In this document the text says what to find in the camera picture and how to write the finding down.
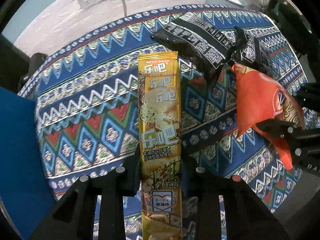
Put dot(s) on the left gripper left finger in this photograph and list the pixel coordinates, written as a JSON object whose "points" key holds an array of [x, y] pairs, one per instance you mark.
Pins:
{"points": [[123, 181]]}

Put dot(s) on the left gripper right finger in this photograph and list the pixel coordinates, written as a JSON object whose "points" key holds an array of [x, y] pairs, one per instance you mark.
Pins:
{"points": [[198, 182]]}

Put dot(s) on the red round-logo snack bag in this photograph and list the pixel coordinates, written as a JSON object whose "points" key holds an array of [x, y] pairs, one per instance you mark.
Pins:
{"points": [[260, 98]]}

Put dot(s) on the black snack bag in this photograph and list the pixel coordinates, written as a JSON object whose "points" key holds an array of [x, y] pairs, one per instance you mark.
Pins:
{"points": [[250, 52], [195, 39]]}

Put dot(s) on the yellow long chips pack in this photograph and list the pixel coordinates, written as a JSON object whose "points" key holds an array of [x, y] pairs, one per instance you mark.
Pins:
{"points": [[159, 116]]}

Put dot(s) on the blue cardboard box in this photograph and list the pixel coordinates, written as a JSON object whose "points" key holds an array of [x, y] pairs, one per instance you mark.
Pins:
{"points": [[24, 190]]}

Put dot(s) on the patterned blue tablecloth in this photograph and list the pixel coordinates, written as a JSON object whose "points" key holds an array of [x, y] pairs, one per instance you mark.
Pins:
{"points": [[87, 110]]}

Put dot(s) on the black cylindrical camera device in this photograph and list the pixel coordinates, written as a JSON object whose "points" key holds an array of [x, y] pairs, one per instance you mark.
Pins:
{"points": [[35, 62]]}

